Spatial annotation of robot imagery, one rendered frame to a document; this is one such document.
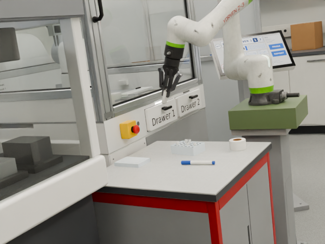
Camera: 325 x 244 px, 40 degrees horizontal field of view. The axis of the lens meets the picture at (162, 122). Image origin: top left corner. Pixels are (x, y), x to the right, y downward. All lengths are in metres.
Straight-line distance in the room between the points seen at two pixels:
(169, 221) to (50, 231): 0.41
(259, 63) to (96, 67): 0.85
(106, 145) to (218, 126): 2.17
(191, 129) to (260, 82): 0.54
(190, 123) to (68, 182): 1.35
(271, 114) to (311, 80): 2.84
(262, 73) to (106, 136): 0.87
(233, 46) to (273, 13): 3.38
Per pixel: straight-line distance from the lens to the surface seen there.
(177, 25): 2.11
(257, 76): 2.32
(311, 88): 5.06
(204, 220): 1.53
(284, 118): 2.22
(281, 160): 2.36
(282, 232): 2.51
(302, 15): 5.72
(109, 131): 1.96
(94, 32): 1.92
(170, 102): 2.38
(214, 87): 3.95
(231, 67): 2.42
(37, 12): 1.33
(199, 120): 2.72
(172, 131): 2.43
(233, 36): 2.43
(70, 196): 1.41
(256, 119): 2.25
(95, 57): 1.91
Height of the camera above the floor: 1.28
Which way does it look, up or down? 11 degrees down
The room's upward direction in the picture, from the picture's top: 7 degrees counter-clockwise
